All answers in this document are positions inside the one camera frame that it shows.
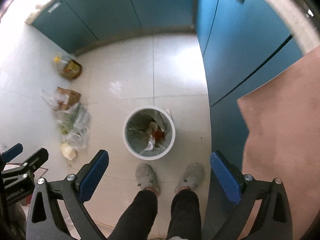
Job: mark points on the black trouser leg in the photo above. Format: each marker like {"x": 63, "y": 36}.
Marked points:
{"x": 185, "y": 220}
{"x": 137, "y": 220}

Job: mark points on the blue kitchen cabinet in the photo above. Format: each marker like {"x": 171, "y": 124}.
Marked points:
{"x": 185, "y": 55}

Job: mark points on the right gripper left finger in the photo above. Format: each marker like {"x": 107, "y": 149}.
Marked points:
{"x": 45, "y": 219}

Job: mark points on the white round trash bin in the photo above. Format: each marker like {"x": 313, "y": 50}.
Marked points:
{"x": 140, "y": 124}

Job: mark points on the left grey slipper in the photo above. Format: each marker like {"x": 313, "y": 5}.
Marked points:
{"x": 146, "y": 178}

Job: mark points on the yellow cooking oil bottle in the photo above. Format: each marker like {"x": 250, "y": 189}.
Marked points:
{"x": 68, "y": 67}

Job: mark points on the white round bun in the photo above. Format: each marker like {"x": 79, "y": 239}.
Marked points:
{"x": 68, "y": 152}

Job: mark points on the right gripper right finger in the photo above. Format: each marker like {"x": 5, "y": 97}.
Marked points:
{"x": 273, "y": 220}

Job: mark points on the left black trouser leg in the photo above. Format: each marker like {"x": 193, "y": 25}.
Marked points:
{"x": 137, "y": 220}

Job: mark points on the small red sachet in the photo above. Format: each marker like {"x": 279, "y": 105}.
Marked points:
{"x": 158, "y": 135}

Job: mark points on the plastic bag with vegetables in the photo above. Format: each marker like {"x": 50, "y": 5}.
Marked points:
{"x": 72, "y": 123}

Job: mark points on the right black trouser leg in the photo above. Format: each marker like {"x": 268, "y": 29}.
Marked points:
{"x": 185, "y": 220}

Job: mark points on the brown cardboard box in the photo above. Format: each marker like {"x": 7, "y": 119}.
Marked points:
{"x": 65, "y": 99}

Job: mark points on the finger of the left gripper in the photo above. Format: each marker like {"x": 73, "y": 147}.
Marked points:
{"x": 12, "y": 153}

